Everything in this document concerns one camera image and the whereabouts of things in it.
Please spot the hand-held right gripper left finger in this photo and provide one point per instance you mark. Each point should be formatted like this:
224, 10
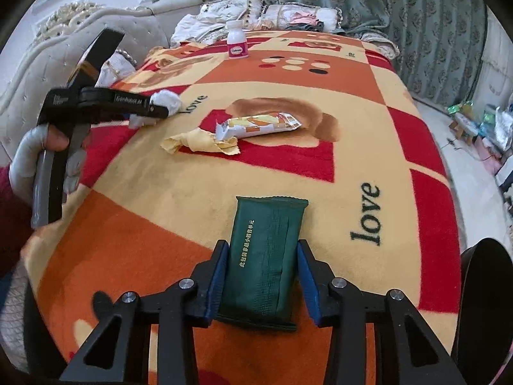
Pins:
219, 276

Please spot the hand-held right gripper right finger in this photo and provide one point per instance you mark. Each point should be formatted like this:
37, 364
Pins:
306, 276

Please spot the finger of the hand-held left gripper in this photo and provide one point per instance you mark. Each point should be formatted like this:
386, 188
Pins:
120, 102

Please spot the green tissue pack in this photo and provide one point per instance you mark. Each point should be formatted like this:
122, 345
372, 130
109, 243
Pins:
260, 256

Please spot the white tissue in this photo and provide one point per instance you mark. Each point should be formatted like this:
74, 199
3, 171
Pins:
166, 100

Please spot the person's left hand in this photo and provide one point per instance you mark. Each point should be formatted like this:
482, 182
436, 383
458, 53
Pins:
22, 160

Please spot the beaded trim pillow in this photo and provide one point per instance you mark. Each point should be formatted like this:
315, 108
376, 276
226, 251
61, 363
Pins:
118, 66

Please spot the pale yellow cloth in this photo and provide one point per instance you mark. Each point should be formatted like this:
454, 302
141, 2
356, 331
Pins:
196, 141

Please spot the printed blanket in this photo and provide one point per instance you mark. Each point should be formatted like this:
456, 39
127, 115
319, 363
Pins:
280, 176

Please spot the white quilt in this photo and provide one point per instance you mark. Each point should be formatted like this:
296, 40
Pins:
196, 28

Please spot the white bottle pink label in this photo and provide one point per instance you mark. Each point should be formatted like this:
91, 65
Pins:
236, 40

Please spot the white floral pillow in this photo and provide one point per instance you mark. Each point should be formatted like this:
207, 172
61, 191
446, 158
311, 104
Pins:
224, 10

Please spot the snack wrapper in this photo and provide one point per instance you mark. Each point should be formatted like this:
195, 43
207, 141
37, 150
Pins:
260, 124

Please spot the pink flower pillow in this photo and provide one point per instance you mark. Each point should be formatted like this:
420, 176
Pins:
280, 16

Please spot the pink folded cloth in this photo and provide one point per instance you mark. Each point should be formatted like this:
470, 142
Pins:
306, 20

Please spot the small wooden stool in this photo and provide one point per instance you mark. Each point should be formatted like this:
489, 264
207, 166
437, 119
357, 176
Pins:
463, 126

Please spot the pile of bags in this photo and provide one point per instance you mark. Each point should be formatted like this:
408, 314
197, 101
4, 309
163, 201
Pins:
493, 128

